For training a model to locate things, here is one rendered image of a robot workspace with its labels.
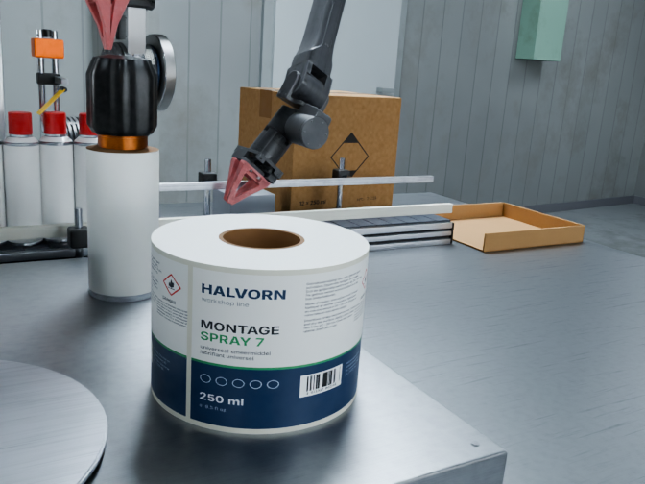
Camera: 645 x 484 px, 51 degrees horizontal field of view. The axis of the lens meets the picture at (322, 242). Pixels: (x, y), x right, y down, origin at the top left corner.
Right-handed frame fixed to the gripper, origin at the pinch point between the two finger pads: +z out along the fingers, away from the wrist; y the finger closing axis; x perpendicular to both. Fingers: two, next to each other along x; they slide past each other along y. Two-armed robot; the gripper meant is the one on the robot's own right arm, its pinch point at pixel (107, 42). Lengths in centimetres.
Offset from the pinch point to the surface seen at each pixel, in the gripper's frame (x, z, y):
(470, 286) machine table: -13, 37, 58
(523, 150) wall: 316, 57, 432
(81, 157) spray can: 17.0, 17.3, -0.2
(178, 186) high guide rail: 21.8, 23.4, 17.5
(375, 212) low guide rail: 13, 29, 55
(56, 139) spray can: 17.7, 14.5, -3.7
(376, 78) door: 298, 3, 259
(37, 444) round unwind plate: -44, 31, -17
